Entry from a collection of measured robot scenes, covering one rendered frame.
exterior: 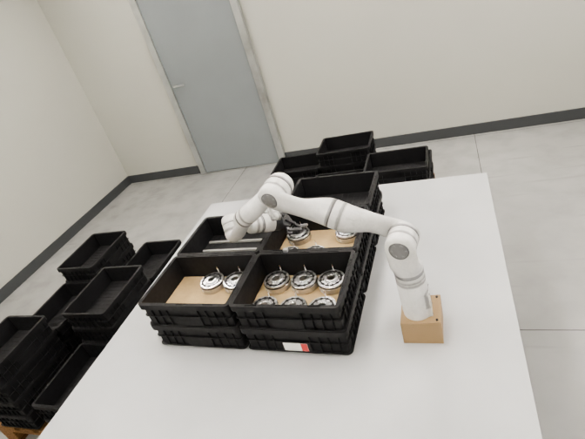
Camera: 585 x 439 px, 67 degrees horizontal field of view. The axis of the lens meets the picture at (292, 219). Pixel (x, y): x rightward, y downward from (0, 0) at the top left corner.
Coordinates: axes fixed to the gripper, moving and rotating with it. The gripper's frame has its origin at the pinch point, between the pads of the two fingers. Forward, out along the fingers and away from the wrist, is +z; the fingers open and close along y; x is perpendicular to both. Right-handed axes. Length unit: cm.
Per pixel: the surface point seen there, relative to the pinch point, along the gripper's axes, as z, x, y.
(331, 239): 12.3, -5.3, 9.7
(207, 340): -43, -35, 23
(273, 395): -36, -21, 57
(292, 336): -24, -13, 43
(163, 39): 55, -71, -328
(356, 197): 39.4, -1.9, -9.8
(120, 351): -68, -64, 2
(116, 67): 22, -122, -365
